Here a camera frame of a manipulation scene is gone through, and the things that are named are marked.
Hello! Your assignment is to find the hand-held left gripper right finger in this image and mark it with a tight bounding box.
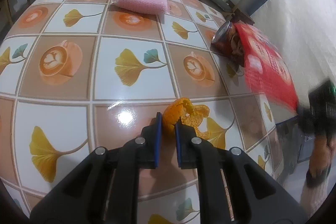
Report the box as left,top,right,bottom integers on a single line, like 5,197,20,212
175,119,309,224

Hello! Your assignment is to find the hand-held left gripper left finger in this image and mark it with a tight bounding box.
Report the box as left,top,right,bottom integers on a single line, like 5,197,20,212
29,112,163,224

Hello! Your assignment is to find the orange peel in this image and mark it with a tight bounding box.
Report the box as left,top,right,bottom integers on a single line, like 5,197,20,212
162,97,211,139

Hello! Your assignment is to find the red foil bag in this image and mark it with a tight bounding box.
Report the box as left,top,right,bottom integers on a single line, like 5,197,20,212
232,23,301,111

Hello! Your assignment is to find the person's right forearm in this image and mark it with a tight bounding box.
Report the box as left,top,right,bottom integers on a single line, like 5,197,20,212
299,169,331,216

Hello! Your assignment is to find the person's right hand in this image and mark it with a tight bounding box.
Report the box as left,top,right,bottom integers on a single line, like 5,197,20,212
308,132,334,180

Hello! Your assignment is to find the white mattress with blue edge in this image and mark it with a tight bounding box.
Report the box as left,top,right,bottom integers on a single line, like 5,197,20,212
251,0,336,119

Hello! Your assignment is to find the tile pattern tablecloth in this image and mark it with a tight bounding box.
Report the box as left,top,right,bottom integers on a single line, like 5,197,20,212
0,0,286,224

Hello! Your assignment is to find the dark red jar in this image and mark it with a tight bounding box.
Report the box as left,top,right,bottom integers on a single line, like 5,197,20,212
210,21,248,67

